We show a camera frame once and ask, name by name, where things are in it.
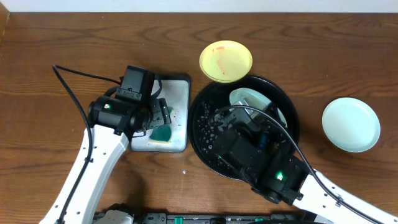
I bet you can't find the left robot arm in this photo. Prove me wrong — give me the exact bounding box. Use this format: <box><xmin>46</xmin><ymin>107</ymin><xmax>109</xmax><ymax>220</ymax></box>
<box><xmin>41</xmin><ymin>96</ymin><xmax>171</xmax><ymax>224</ymax></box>

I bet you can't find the black rectangular soap tray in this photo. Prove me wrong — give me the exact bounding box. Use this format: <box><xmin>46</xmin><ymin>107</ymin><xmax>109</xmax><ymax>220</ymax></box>
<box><xmin>131</xmin><ymin>77</ymin><xmax>190</xmax><ymax>153</ymax></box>

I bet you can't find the yellow plate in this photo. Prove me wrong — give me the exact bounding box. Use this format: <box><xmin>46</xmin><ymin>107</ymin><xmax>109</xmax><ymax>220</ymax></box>
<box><xmin>199</xmin><ymin>40</ymin><xmax>252</xmax><ymax>83</ymax></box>

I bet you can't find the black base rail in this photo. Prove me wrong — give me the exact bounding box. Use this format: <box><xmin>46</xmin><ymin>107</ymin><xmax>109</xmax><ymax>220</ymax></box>
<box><xmin>131</xmin><ymin>213</ymin><xmax>310</xmax><ymax>224</ymax></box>

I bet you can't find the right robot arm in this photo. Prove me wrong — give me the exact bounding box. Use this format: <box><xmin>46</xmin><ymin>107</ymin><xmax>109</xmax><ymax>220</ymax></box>
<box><xmin>208</xmin><ymin>105</ymin><xmax>397</xmax><ymax>223</ymax></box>

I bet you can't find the black round tray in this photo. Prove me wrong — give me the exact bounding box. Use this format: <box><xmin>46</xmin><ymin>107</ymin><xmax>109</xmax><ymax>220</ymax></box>
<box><xmin>188</xmin><ymin>75</ymin><xmax>300</xmax><ymax>180</ymax></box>

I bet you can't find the green sponge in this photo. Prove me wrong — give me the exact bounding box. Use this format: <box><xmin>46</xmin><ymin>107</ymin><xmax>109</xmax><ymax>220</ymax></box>
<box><xmin>149</xmin><ymin>124</ymin><xmax>172</xmax><ymax>142</ymax></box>

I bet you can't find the mint plate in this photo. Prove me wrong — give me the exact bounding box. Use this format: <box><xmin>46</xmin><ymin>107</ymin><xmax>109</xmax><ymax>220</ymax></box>
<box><xmin>229</xmin><ymin>88</ymin><xmax>287</xmax><ymax>128</ymax></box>
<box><xmin>322</xmin><ymin>97</ymin><xmax>381</xmax><ymax>153</ymax></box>

